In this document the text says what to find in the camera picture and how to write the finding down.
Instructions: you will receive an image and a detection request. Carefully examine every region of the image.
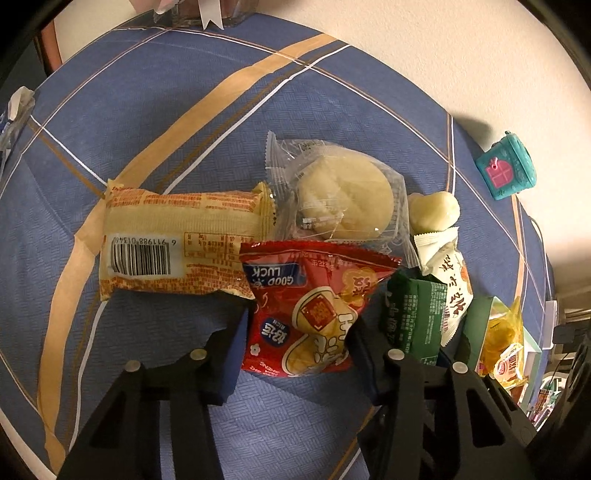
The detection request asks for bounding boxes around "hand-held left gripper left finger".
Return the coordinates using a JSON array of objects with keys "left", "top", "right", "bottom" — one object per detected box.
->
[{"left": 55, "top": 309, "right": 254, "bottom": 480}]

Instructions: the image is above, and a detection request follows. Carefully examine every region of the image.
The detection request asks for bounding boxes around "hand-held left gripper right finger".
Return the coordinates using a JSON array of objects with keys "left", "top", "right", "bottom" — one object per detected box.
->
[{"left": 345, "top": 320, "right": 543, "bottom": 480}]

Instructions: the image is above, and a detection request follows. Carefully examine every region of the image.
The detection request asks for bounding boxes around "large red snack packet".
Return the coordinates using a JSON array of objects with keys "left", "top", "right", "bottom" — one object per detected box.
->
[{"left": 239, "top": 240, "right": 403, "bottom": 378}]

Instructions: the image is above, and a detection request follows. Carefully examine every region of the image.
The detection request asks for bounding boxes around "green tray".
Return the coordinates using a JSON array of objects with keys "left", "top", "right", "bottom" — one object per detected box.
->
[{"left": 455, "top": 295, "right": 543, "bottom": 407}]

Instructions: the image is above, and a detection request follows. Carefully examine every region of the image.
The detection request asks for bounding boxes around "small white red-label packet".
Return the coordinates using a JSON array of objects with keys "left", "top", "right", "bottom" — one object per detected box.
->
[{"left": 496, "top": 344, "right": 527, "bottom": 384}]

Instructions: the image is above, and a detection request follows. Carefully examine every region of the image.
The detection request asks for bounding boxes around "green snack packet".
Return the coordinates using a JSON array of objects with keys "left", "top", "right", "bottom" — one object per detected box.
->
[{"left": 379, "top": 270, "right": 448, "bottom": 361}]

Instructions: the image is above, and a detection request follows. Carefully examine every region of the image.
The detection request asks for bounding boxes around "yellow snack packet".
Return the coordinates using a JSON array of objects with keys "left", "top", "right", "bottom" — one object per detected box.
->
[{"left": 478, "top": 298, "right": 525, "bottom": 377}]

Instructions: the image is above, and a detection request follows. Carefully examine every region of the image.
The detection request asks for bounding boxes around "white snack packet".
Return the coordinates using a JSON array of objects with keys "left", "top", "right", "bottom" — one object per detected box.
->
[{"left": 413, "top": 226, "right": 475, "bottom": 348}]

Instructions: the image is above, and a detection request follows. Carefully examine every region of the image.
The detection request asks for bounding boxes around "long beige barcode snack packet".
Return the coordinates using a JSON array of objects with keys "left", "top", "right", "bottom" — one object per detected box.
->
[{"left": 99, "top": 179, "right": 278, "bottom": 302}]

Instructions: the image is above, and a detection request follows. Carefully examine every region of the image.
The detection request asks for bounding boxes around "clear-wrapped round pastry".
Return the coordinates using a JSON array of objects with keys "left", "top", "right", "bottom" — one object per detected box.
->
[{"left": 264, "top": 130, "right": 419, "bottom": 268}]

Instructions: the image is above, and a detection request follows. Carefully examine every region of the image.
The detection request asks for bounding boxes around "small round white pastry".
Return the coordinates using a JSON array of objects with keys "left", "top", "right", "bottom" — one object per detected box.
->
[{"left": 409, "top": 191, "right": 461, "bottom": 234}]

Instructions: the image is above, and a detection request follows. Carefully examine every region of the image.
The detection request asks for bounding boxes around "teal toy house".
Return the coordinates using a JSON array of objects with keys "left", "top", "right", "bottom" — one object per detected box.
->
[{"left": 476, "top": 130, "right": 539, "bottom": 200}]

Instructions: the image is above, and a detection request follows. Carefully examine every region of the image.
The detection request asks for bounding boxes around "blue plaid tablecloth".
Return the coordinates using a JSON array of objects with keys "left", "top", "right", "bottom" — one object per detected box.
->
[{"left": 0, "top": 11, "right": 555, "bottom": 480}]

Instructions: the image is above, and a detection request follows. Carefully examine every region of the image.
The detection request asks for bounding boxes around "blue white tissue pack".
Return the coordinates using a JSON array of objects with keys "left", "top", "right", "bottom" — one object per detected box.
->
[{"left": 0, "top": 87, "right": 35, "bottom": 167}]

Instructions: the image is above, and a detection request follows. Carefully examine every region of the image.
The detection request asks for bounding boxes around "white ribbon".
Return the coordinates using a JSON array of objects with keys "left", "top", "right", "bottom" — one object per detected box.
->
[{"left": 199, "top": 0, "right": 225, "bottom": 31}]

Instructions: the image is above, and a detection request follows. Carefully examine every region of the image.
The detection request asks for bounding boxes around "brown board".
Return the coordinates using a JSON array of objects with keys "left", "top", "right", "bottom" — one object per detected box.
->
[{"left": 33, "top": 18, "right": 64, "bottom": 77}]

